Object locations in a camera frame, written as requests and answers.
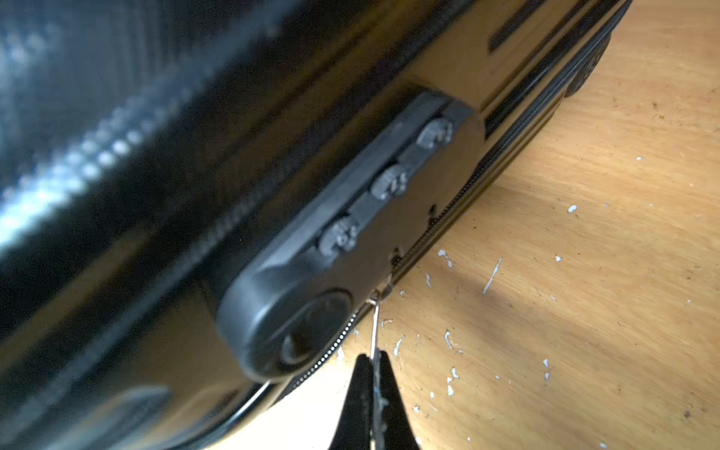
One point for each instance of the black hard-shell suitcase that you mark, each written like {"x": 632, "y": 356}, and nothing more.
{"x": 200, "y": 199}

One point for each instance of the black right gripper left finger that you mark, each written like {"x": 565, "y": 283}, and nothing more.
{"x": 353, "y": 431}

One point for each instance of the silver zipper pull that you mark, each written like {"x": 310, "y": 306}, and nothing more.
{"x": 376, "y": 299}

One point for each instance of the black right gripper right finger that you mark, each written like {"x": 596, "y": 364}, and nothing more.
{"x": 392, "y": 427}

